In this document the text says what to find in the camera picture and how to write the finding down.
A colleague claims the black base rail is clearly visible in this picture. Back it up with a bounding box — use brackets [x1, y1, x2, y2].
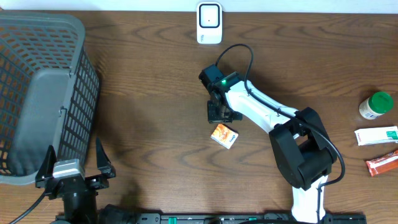
[55, 212, 368, 224]

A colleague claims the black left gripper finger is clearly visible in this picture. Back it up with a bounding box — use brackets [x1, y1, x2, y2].
[35, 145, 57, 180]
[96, 138, 116, 177]

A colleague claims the white barcode scanner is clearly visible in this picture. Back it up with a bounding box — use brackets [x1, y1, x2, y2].
[197, 1, 223, 44]

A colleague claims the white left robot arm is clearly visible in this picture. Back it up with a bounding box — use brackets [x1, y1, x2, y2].
[35, 138, 116, 223]

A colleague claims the white green medicine box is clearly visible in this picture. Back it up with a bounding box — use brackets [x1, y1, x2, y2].
[354, 126, 397, 146]

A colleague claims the green lid jar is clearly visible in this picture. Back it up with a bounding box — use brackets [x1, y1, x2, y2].
[358, 91, 394, 120]

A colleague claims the grey plastic basket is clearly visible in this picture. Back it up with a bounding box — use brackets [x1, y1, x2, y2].
[1, 11, 100, 185]

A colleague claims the orange tissue pack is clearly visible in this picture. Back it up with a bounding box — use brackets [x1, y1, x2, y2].
[211, 124, 239, 149]

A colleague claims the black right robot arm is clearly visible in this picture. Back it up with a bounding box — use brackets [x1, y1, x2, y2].
[198, 65, 345, 223]

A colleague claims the red snack bar wrapper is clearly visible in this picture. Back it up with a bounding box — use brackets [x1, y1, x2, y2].
[365, 151, 397, 177]

